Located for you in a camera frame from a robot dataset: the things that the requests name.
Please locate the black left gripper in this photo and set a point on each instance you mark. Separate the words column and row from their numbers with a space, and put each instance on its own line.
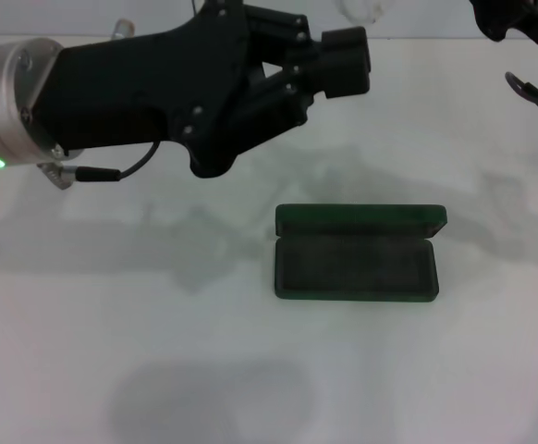
column 135, row 92

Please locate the green glasses case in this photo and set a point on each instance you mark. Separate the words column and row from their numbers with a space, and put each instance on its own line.
column 357, row 268

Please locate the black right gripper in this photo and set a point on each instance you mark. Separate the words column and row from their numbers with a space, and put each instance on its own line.
column 495, row 18

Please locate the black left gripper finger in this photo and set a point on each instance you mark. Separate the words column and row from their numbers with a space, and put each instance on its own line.
column 347, row 78
column 343, row 39

